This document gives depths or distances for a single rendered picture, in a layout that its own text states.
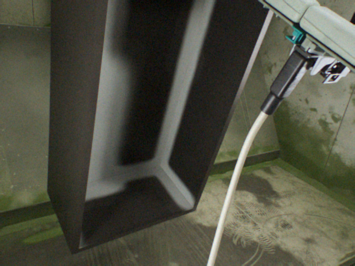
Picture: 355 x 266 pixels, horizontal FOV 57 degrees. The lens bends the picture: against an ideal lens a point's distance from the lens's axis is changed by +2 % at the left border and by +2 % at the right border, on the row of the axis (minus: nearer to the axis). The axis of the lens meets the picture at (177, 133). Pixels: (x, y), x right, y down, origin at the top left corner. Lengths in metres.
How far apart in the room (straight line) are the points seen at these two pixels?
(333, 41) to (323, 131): 2.38
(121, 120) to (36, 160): 0.84
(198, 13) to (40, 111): 1.23
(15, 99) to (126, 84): 0.99
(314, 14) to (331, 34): 0.05
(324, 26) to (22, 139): 1.85
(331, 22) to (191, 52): 0.94
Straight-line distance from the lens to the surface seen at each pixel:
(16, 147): 2.14
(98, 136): 1.46
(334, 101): 2.88
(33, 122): 2.18
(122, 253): 1.95
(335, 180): 2.98
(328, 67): 0.70
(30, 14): 2.35
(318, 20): 0.61
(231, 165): 2.82
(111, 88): 1.34
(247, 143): 0.73
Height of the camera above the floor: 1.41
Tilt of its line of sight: 23 degrees down
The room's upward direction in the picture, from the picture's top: 8 degrees clockwise
